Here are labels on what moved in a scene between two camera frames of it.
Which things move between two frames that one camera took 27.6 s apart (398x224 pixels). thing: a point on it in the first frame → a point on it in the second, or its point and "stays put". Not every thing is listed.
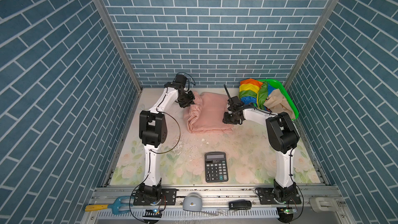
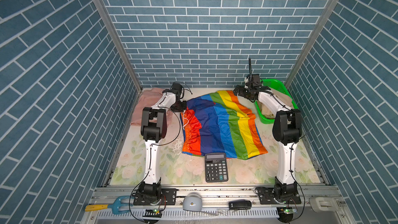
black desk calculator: x=215 y=167 stays put
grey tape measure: x=192 y=202 stays put
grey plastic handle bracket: x=321 y=204 stays put
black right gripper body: x=230 y=118 → x=244 y=92
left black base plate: x=169 y=197 stays put
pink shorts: x=206 y=115 → x=147 y=98
